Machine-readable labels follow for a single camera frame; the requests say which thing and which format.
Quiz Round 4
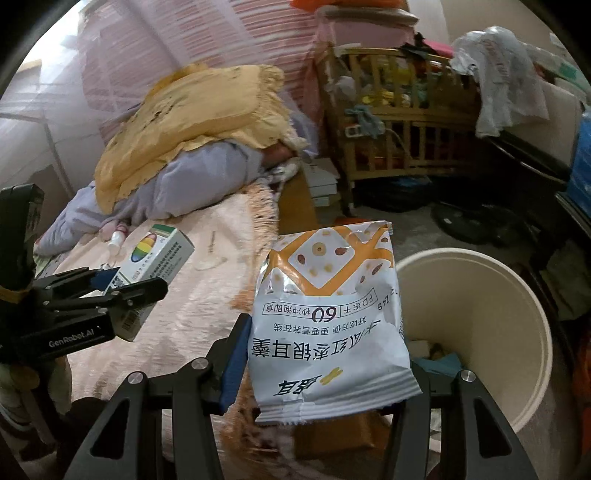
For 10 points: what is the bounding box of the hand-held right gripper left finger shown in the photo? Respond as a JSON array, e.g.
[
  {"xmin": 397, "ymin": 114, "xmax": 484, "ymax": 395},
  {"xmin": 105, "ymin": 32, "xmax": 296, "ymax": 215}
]
[{"xmin": 69, "ymin": 314, "xmax": 254, "ymax": 480}]

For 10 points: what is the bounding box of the lavender quilt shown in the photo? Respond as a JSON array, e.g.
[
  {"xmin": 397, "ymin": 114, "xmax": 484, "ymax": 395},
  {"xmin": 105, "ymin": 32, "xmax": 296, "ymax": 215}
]
[{"xmin": 34, "ymin": 114, "xmax": 320, "ymax": 256}]

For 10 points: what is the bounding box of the pink mosquito net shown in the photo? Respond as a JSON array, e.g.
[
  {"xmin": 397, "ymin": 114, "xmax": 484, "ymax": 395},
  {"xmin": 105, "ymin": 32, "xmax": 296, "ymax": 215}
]
[{"xmin": 9, "ymin": 0, "xmax": 319, "ymax": 153}]

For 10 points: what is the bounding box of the white round waste bin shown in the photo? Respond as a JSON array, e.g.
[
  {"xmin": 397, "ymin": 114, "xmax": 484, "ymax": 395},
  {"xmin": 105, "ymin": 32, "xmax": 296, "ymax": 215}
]
[{"xmin": 394, "ymin": 248, "xmax": 553, "ymax": 435}]

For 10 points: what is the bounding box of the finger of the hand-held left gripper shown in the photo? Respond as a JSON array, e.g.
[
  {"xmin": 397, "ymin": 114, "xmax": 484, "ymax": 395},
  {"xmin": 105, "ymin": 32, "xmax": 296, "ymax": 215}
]
[
  {"xmin": 107, "ymin": 276, "xmax": 169, "ymax": 315},
  {"xmin": 34, "ymin": 267, "xmax": 118, "ymax": 299}
]

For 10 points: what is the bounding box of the pink storage box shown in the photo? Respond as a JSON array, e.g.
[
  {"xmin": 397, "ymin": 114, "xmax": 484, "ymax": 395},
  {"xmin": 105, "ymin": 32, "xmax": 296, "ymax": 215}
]
[{"xmin": 313, "ymin": 0, "xmax": 420, "ymax": 52}]

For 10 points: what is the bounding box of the white plastic bag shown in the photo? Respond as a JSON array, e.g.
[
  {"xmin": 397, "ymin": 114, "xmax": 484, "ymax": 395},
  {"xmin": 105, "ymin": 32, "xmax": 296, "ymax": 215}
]
[{"xmin": 450, "ymin": 25, "xmax": 551, "ymax": 140}]

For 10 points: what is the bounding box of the black floor fan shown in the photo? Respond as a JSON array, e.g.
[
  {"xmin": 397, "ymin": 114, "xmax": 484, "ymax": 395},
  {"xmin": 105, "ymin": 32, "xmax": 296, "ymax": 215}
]
[{"xmin": 431, "ymin": 202, "xmax": 523, "ymax": 246}]

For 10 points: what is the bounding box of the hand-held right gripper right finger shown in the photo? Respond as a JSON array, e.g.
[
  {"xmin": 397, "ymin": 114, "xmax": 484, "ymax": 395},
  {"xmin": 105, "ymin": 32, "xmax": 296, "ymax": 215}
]
[{"xmin": 383, "ymin": 359, "xmax": 539, "ymax": 480}]

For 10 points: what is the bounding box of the wooden baby crib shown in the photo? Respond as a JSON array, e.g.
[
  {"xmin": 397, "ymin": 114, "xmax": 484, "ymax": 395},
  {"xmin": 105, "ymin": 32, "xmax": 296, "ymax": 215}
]
[{"xmin": 316, "ymin": 45, "xmax": 491, "ymax": 216}]

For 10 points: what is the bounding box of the white rainbow print box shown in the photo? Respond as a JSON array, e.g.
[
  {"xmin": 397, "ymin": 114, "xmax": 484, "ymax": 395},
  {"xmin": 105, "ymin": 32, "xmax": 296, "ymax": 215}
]
[{"xmin": 99, "ymin": 223, "xmax": 196, "ymax": 343}]

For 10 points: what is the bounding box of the blue bag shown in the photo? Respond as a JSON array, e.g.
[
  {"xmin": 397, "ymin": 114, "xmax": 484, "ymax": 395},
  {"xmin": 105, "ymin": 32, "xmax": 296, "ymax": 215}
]
[{"xmin": 565, "ymin": 107, "xmax": 591, "ymax": 219}]

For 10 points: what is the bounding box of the white cardboard box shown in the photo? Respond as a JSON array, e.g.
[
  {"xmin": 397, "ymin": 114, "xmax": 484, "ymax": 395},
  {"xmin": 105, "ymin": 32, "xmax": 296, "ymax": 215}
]
[{"xmin": 302, "ymin": 158, "xmax": 343, "ymax": 207}]

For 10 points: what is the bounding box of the yellow scalloped blanket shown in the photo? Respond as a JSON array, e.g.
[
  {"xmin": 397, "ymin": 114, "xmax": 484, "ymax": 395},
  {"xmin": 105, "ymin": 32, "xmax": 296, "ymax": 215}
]
[{"xmin": 94, "ymin": 64, "xmax": 302, "ymax": 212}]

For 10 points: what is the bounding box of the black bag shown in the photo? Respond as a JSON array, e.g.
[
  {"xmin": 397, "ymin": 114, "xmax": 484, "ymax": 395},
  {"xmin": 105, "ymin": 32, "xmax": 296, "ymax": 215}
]
[{"xmin": 355, "ymin": 176, "xmax": 435, "ymax": 214}]

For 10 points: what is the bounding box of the white orange snack packet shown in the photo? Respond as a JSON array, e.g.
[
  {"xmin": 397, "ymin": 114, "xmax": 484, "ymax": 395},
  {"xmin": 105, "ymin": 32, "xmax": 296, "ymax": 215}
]
[{"xmin": 252, "ymin": 220, "xmax": 424, "ymax": 426}]

